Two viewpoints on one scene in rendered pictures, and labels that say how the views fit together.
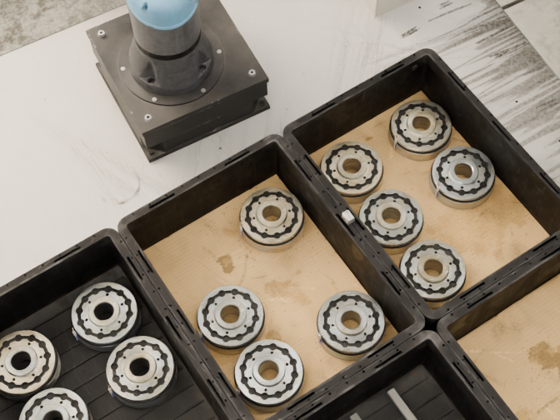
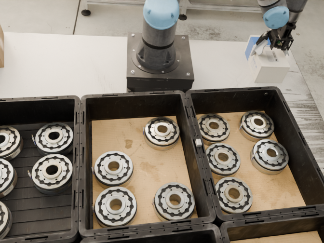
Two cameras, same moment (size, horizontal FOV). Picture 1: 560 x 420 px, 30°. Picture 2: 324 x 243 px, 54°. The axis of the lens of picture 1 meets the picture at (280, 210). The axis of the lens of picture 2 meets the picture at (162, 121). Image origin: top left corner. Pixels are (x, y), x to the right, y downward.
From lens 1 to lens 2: 0.78 m
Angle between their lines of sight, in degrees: 13
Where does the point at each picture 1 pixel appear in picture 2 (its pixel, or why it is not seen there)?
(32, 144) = (84, 69)
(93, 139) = (109, 77)
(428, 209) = (244, 165)
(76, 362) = (28, 155)
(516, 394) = not seen: outside the picture
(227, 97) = (171, 78)
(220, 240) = (132, 132)
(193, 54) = (164, 51)
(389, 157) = (235, 132)
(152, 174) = not seen: hidden behind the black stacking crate
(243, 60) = (187, 68)
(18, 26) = not seen: hidden behind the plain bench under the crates
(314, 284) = (166, 173)
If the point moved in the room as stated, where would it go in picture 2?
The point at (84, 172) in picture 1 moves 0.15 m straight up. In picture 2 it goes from (97, 87) to (94, 58)
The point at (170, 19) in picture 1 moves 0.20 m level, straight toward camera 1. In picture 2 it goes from (158, 22) to (140, 62)
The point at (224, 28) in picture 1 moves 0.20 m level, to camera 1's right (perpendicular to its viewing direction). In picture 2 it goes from (185, 54) to (234, 71)
